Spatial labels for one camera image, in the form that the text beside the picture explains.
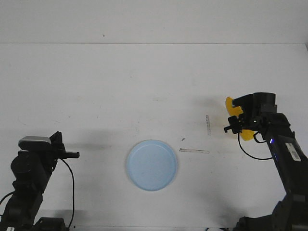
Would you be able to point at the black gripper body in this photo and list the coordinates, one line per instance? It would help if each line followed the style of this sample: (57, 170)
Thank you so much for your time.
(59, 148)
(256, 118)

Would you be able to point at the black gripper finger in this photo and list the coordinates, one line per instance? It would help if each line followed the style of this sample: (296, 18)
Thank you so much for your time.
(234, 125)
(245, 101)

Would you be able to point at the yellow toy corn cob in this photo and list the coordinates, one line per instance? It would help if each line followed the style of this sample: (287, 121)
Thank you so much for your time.
(245, 134)

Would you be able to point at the light blue round plate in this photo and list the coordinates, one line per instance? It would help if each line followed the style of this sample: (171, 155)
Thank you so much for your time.
(151, 165)

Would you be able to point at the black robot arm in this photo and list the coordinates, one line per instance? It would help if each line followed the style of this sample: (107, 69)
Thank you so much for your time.
(291, 213)
(32, 168)

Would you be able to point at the vertical clear tape strip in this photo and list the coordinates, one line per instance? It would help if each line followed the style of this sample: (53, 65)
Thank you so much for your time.
(208, 125)

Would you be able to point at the horizontal clear tape strip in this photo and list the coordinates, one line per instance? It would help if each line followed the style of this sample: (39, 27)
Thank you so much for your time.
(194, 151)

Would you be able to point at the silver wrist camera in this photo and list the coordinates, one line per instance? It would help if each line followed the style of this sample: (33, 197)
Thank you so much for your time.
(35, 143)

